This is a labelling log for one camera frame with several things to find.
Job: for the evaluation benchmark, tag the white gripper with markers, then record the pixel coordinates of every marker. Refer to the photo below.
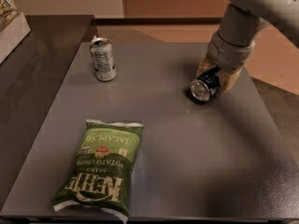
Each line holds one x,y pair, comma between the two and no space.
230,56

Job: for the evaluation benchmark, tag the blue pepsi can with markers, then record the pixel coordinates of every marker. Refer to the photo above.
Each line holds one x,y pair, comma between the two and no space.
203,88

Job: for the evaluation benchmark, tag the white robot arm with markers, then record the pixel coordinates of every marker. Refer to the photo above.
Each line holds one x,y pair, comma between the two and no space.
232,44

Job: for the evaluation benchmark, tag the silver soda can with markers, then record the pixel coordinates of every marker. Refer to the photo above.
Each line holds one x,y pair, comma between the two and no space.
103,60

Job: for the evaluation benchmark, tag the green jalapeno chips bag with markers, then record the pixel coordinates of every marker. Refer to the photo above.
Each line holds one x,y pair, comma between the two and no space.
102,170

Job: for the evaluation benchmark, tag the dark side table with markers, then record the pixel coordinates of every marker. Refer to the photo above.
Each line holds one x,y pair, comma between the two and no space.
30,77

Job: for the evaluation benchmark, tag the white box with snacks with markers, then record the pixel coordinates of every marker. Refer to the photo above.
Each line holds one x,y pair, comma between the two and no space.
13,28

